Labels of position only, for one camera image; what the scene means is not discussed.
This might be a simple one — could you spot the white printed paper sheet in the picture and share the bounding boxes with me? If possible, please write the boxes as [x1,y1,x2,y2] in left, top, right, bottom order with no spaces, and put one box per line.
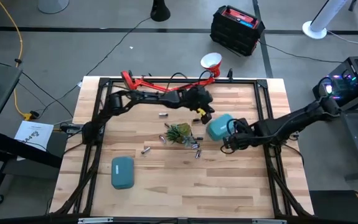
[14,120,55,153]

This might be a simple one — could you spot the black metal table frame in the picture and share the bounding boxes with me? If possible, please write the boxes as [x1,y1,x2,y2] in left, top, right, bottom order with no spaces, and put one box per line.
[49,76,315,218]

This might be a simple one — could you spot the teal rectangular case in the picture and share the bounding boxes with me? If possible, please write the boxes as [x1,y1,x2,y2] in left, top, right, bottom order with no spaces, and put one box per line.
[111,156,135,190]

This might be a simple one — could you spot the black computer with lights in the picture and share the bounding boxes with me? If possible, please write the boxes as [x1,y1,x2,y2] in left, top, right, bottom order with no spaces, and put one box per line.
[312,55,358,108]

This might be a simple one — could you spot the long black floor cable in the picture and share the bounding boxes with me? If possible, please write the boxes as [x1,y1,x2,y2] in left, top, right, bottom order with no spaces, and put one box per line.
[37,16,152,119]

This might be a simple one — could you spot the silver metal bracket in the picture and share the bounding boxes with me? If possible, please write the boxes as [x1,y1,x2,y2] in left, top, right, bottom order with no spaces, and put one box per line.
[77,217,114,224]
[252,218,287,224]

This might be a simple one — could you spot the teal open box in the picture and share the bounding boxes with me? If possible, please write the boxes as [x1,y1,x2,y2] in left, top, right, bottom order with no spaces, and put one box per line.
[205,113,235,142]

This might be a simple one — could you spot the black red toolbox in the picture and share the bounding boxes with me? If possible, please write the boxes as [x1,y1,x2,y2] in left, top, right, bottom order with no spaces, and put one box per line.
[209,4,266,57]

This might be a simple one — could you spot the yellow extension cable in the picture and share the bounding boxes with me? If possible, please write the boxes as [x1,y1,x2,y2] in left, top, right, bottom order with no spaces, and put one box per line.
[0,0,40,121]

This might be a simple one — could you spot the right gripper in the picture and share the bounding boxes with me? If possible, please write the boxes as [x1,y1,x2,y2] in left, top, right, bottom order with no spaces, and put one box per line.
[223,118,256,154]

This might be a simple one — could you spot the black crate with hazard stripe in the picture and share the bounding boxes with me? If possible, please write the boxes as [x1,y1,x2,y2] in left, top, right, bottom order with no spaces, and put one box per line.
[309,189,358,224]

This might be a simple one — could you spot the white tower fan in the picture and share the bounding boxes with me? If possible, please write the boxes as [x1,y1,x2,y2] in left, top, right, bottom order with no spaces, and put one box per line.
[301,0,351,40]

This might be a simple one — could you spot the white round base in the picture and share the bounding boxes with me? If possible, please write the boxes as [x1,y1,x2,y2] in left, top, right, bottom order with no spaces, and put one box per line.
[37,0,70,14]

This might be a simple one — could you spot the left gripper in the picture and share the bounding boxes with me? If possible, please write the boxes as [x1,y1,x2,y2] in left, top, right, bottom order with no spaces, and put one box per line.
[186,85,216,124]

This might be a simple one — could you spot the grey floor cable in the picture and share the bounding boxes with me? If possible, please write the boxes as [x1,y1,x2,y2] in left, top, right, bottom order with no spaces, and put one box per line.
[326,29,358,54]

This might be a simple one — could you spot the small artificial green plant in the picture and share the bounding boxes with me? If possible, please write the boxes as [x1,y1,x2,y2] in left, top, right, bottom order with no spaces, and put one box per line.
[165,122,195,147]

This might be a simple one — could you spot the black stand base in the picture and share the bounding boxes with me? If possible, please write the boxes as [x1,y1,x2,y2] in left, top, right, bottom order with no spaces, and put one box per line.
[149,0,171,22]

